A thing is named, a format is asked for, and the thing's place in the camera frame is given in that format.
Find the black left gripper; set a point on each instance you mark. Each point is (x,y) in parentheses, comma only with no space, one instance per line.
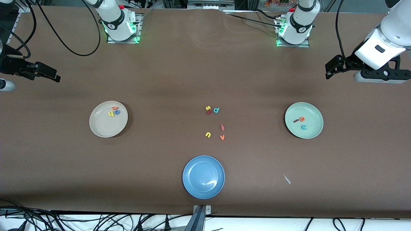
(349,62)

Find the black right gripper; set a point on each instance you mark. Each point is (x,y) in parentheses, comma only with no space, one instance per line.
(7,61)

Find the yellow foam letter h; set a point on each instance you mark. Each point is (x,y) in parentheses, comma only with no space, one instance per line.
(111,113)

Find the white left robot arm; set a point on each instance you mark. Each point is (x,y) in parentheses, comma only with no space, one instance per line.
(391,32)

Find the aluminium corner profile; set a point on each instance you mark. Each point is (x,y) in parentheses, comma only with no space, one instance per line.
(25,8)

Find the pale green round plate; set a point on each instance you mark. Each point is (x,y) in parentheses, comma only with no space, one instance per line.
(311,128)

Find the beige round plate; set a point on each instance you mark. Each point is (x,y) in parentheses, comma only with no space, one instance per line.
(106,126)

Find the orange plant decoration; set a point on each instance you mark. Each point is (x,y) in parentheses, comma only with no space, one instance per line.
(273,3)

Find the small white paper scrap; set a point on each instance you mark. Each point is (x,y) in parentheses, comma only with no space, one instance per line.
(286,179)

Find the blue round plate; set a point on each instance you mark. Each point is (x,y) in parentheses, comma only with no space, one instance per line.
(203,177)

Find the black power plug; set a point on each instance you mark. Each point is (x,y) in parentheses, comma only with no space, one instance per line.
(167,224)

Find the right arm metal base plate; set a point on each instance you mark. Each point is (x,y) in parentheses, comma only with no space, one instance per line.
(138,32)

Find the aluminium frame beam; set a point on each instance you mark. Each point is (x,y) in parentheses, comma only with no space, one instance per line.
(208,4)

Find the silver camera mount bracket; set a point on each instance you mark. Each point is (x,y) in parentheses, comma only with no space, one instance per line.
(208,210)

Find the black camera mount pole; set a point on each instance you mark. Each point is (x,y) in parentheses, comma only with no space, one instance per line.
(196,221)

